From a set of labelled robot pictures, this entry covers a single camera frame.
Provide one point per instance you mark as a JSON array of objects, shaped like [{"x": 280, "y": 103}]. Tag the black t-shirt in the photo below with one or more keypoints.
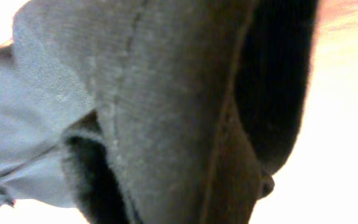
[{"x": 152, "y": 111}]

